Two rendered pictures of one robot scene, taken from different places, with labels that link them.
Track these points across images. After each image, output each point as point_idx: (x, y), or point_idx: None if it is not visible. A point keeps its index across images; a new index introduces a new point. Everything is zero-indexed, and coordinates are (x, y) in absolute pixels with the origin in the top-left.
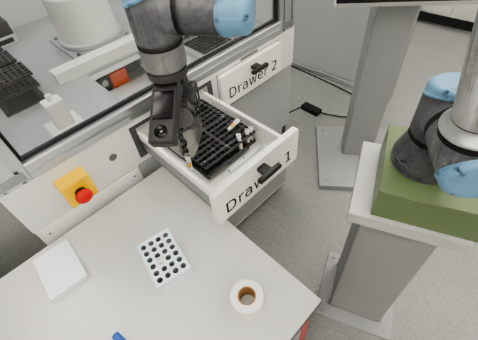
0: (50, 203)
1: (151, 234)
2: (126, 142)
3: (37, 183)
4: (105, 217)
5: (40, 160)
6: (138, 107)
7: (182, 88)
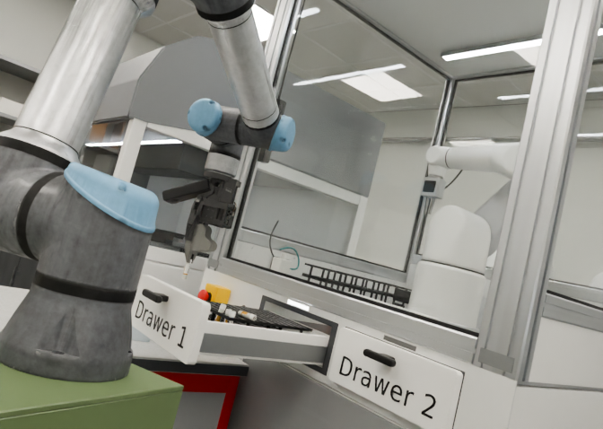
0: None
1: None
2: (255, 306)
3: (216, 277)
4: None
5: (226, 261)
6: (276, 281)
7: (217, 199)
